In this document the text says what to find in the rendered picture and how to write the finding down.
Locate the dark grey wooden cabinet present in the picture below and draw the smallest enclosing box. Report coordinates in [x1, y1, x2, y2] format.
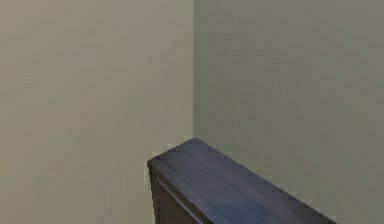
[146, 136, 338, 224]

